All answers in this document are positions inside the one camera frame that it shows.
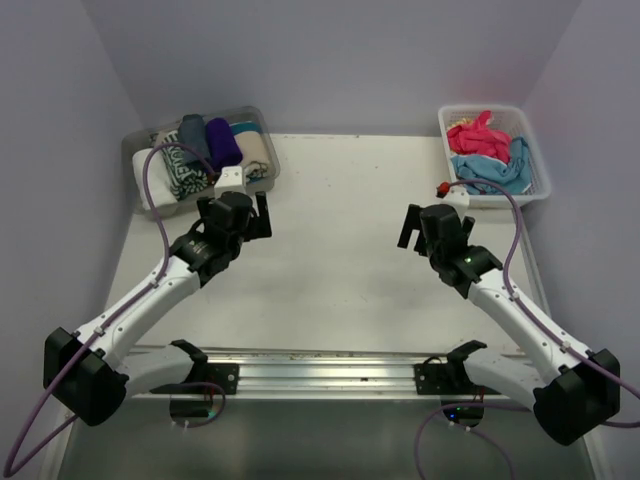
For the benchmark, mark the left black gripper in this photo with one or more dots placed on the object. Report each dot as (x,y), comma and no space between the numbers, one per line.
(257,226)

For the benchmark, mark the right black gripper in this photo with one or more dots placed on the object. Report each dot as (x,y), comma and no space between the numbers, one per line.
(412,222)

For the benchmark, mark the pink towel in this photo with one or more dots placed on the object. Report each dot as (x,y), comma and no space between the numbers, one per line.
(481,139)

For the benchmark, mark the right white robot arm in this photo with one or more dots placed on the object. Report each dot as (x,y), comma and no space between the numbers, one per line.
(569,388)

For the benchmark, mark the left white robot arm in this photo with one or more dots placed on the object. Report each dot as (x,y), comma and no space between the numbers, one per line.
(90,370)

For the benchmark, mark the beige teal rolled towel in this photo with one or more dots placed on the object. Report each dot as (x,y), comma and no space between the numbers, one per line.
(255,161)

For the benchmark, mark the purple rolled towel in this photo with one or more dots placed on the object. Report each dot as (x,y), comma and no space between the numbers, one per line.
(223,148)

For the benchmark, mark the light blue towel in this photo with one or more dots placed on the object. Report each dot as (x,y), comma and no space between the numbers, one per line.
(514,177)

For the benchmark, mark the green patterned rolled towel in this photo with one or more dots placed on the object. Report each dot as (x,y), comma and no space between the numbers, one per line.
(184,180)

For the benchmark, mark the white rolled towel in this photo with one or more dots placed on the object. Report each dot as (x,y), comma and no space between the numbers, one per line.
(157,179)

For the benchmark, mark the yellow striped towel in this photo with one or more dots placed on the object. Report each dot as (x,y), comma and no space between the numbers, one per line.
(463,123)

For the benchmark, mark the grey rolled towel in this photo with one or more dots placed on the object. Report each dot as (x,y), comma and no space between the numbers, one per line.
(192,133)

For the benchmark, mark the white plastic basket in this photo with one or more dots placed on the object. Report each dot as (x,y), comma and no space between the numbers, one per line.
(512,121)

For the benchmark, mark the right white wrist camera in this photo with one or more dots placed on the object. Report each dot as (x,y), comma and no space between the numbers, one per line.
(455,196)

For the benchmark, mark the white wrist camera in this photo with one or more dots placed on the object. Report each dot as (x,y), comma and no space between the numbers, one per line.
(455,196)
(231,179)

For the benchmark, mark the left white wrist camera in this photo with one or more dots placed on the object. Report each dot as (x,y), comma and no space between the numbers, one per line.
(231,179)

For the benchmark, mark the aluminium mounting rail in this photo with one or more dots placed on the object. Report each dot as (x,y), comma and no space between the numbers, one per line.
(332,375)

